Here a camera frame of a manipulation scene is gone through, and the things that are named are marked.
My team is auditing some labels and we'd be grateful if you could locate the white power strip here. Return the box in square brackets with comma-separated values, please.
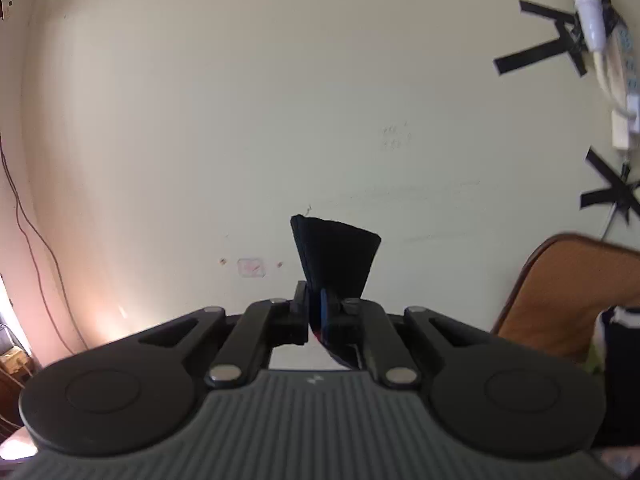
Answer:
[594, 20, 640, 111]

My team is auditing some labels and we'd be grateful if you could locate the brown cushion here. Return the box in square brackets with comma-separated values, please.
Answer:
[490, 232, 640, 367]

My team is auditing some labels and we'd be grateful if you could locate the white plug adapter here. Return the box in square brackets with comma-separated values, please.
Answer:
[611, 95, 640, 152]

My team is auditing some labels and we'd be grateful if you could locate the black tape cross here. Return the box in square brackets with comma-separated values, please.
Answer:
[580, 146, 640, 225]
[494, 0, 591, 78]

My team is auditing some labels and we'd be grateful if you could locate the dark wall cable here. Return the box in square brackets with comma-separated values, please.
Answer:
[0, 132, 90, 355]

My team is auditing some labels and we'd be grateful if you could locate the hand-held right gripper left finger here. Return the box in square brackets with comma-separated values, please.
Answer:
[127, 281, 310, 387]

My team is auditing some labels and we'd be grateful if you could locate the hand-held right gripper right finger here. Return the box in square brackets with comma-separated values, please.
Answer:
[320, 287, 501, 387]

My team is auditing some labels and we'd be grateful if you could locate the black garment with green trim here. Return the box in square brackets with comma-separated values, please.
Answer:
[585, 305, 640, 450]

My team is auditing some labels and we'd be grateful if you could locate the brown wooden stand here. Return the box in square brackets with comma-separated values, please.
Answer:
[0, 322, 42, 411]

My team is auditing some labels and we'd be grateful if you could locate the pink wall sticker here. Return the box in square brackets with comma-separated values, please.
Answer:
[237, 257, 266, 279]

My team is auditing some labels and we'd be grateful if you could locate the black patterned knit sweater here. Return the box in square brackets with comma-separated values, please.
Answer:
[291, 214, 383, 367]

